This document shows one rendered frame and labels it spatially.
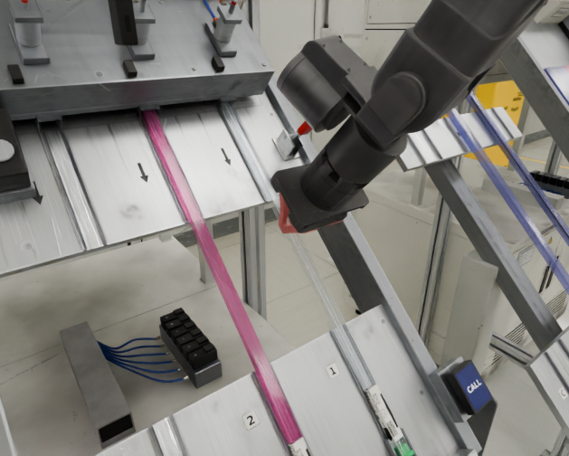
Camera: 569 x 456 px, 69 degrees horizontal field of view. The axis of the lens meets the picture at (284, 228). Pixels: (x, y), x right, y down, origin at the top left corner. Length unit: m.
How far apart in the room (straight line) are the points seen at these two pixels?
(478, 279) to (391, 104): 0.51
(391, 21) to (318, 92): 1.12
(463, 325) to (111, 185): 0.64
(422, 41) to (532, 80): 0.93
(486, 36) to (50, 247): 0.41
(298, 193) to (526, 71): 0.91
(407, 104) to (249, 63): 0.31
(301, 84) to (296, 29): 2.27
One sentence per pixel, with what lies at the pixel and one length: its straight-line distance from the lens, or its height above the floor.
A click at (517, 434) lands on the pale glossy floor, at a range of 1.66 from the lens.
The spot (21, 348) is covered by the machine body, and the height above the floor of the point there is 0.62.
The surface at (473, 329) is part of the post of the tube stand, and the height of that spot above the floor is 0.68.
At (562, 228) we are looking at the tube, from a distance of 0.82.
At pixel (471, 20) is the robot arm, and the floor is 1.18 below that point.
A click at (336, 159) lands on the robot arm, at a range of 0.39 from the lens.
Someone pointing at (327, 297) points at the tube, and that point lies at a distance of 0.51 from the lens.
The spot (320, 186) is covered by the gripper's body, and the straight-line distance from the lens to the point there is 0.42.
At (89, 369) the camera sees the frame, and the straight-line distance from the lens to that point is 0.79.
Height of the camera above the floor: 1.17
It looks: 26 degrees down
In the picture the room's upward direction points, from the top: straight up
